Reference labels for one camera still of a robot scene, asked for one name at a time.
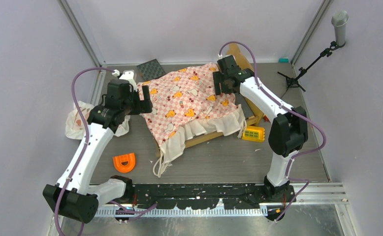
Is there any grey microphone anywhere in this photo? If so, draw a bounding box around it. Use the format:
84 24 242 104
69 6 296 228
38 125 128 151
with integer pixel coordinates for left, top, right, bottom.
331 10 349 47

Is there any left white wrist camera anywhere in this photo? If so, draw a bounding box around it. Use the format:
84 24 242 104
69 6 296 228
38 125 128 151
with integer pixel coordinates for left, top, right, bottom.
118 70 138 91

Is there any orange plastic arch piece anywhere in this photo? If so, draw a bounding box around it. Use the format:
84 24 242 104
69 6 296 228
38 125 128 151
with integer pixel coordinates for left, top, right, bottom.
113 153 136 173

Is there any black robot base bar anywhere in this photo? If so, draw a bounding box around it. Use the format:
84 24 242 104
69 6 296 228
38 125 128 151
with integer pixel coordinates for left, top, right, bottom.
115 183 297 220

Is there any pink checkered duck blanket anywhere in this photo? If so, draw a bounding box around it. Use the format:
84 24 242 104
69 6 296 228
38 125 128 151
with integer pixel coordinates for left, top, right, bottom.
137 63 247 177

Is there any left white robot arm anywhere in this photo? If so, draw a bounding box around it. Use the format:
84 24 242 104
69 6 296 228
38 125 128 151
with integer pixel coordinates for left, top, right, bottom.
42 79 153 224

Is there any teal small block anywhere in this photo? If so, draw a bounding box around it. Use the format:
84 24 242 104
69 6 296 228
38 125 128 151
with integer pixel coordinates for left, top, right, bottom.
278 58 289 63

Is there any black microphone tripod stand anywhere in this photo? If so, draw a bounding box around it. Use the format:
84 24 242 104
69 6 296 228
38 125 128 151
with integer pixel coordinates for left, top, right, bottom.
277 41 345 98

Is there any yellow toy window block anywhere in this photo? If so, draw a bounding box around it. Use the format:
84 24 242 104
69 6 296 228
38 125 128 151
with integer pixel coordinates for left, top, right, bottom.
241 125 265 143

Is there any white floral pillow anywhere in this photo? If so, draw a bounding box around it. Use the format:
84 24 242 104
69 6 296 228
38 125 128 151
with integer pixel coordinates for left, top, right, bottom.
65 101 130 140

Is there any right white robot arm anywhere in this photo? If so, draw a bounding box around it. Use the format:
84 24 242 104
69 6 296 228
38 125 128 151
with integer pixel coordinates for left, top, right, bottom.
213 56 308 202

